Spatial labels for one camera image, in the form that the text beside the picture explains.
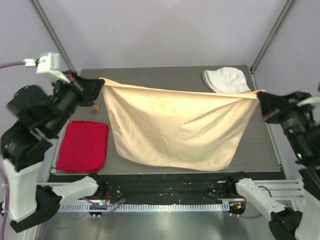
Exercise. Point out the aluminium frame post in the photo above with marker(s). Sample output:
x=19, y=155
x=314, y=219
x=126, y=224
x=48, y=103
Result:
x=36, y=5
x=280, y=20

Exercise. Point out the aluminium front rail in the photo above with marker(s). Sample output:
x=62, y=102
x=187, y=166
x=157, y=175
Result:
x=283, y=189

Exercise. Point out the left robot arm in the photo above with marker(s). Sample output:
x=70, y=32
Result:
x=40, y=118

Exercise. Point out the white bucket hat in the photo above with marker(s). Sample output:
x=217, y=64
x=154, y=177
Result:
x=228, y=80

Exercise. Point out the right aluminium frame post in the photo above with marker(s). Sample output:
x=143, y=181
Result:
x=280, y=20

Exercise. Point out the white slotted cable duct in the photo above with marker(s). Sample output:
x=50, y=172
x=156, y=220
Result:
x=84, y=206

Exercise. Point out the left aluminium frame post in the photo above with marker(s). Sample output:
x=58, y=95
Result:
x=36, y=5

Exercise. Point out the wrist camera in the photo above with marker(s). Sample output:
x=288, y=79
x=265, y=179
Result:
x=48, y=66
x=314, y=101

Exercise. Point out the peach cloth napkin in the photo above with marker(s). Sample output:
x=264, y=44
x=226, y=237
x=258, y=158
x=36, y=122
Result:
x=179, y=129

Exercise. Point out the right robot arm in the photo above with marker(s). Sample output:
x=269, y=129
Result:
x=284, y=222

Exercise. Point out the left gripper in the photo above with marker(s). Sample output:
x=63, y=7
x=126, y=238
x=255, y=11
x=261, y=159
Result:
x=89, y=88

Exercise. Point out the red folded cloth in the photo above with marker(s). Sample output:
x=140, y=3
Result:
x=83, y=148

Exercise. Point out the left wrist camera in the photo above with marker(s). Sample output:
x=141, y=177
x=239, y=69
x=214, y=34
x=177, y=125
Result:
x=48, y=66

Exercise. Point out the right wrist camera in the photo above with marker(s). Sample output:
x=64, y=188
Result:
x=314, y=101

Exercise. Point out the gold fork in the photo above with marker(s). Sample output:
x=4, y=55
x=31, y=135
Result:
x=96, y=108

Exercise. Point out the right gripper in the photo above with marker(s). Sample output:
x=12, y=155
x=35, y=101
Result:
x=271, y=105

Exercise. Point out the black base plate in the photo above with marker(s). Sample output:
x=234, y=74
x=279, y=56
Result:
x=169, y=189

